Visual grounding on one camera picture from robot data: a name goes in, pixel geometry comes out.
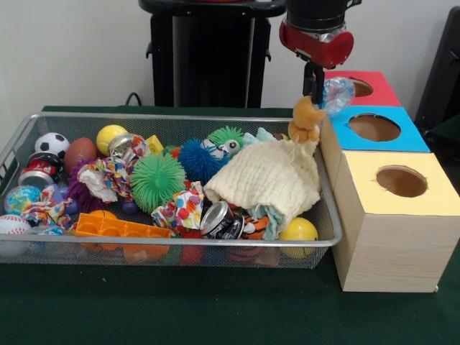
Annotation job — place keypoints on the small globe ball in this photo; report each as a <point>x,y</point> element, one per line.
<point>21,199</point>

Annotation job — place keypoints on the orange toy building brick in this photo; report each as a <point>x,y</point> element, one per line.
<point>120,226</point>

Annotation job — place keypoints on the orange plush toy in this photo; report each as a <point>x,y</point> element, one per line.
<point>305,122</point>

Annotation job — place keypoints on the large blue spiky ball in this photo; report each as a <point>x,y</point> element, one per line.
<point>199,160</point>

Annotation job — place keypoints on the yellow smooth ball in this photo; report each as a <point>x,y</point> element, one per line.
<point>298,230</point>

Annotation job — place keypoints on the dark green table cloth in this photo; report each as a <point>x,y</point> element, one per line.
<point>215,309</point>

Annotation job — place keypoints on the wooden box with three holes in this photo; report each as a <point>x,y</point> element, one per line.
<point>395,251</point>

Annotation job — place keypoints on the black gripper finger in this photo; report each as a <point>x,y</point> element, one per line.
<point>308,82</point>
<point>319,86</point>

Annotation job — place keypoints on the black stand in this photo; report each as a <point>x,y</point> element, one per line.
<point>445,72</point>

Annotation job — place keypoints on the silver mesh bin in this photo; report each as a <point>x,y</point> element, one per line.
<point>325,215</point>

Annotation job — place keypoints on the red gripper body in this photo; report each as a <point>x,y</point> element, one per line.
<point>316,46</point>

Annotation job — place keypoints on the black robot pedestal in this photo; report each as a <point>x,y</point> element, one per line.
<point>212,54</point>

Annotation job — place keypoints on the green covered side table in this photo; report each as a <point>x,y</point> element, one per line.
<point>449,133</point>

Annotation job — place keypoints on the small green spiky ball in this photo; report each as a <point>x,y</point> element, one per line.
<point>158,181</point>

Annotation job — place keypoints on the small soccer ball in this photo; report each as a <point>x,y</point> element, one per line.
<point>52,142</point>

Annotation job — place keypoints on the cream knitted cloth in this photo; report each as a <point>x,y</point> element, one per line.
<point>266,179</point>

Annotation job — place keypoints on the green spiky toy with eyes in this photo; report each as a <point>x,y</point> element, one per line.
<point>224,134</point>

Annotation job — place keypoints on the crushed black can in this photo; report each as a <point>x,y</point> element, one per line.
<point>219,224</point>

